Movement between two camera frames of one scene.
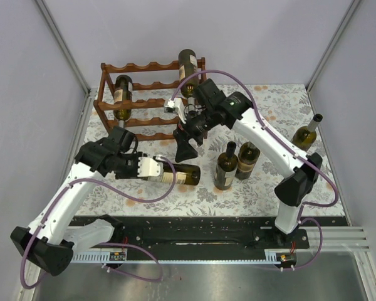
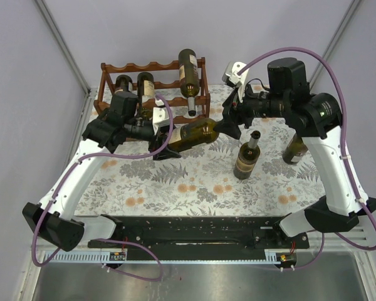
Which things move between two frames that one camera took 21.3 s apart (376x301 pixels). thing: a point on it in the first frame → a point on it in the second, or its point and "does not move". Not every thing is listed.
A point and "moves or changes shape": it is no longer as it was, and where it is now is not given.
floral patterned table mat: x=249 y=142 does not move
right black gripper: x=183 y=132 → x=234 y=106
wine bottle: x=226 y=167 moves or changes shape
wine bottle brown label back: x=188 y=65 does not move
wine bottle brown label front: x=247 y=155 does not move
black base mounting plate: x=201 y=233 does not move
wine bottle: x=185 y=174 → x=145 y=87
